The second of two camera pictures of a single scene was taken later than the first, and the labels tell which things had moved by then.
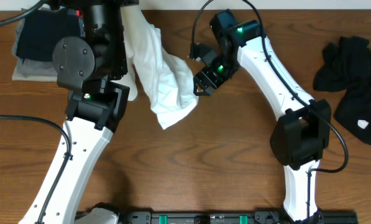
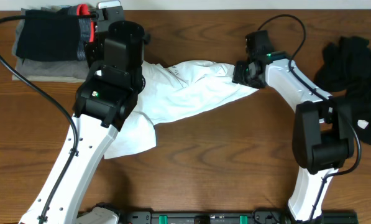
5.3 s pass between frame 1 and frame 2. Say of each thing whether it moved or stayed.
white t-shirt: moved
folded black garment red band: stayed
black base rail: stayed
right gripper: moved
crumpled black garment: stayed
